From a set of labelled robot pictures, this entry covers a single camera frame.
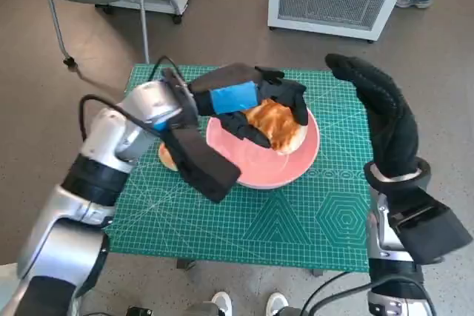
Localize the black cable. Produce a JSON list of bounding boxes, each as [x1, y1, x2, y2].
[[301, 271, 371, 316], [79, 94, 175, 147], [150, 56, 182, 84]]

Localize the black robot body part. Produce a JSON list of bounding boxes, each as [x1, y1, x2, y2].
[[127, 304, 155, 316]]

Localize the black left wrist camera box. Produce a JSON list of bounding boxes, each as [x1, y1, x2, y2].
[[162, 127, 242, 204]]

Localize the green cutting mat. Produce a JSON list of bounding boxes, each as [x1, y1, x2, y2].
[[107, 64, 371, 271]]

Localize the metal pole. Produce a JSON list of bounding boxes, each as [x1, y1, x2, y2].
[[135, 0, 151, 64]]

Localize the round toy bread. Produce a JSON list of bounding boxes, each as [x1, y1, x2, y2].
[[158, 144, 179, 172]]

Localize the pink bowl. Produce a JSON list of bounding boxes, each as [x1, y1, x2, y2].
[[205, 107, 321, 189]]

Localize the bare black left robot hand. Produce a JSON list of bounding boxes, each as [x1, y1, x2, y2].
[[187, 62, 310, 149]]

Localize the long toy bread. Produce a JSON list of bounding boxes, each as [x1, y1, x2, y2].
[[246, 99, 307, 156]]

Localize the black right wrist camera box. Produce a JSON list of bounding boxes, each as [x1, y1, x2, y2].
[[384, 182, 474, 265]]

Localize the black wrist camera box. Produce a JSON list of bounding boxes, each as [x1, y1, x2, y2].
[[162, 127, 242, 204], [384, 182, 474, 265]]

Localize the white shoe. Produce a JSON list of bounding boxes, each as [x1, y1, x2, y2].
[[211, 292, 233, 316], [266, 292, 289, 316]]

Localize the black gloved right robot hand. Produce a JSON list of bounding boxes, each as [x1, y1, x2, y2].
[[324, 53, 419, 178]]

